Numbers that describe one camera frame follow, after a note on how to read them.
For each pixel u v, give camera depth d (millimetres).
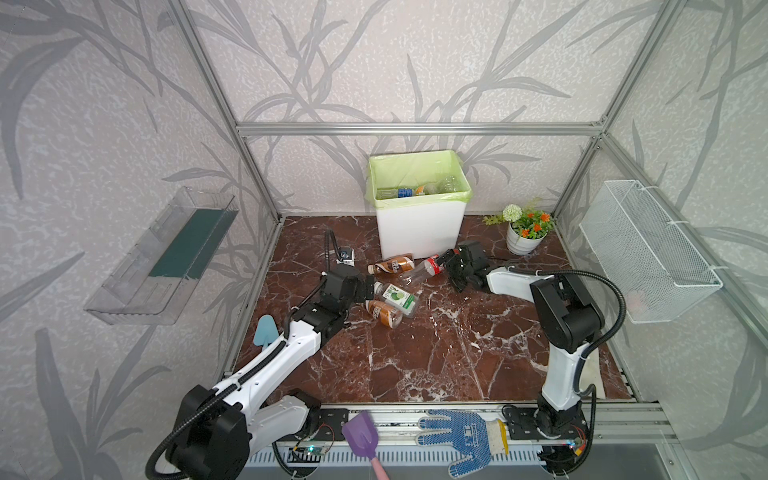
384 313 873
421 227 910
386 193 983
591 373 824
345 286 619
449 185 894
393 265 994
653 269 631
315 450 707
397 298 935
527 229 990
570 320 522
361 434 717
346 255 709
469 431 722
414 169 994
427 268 999
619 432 743
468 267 808
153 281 637
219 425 383
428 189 988
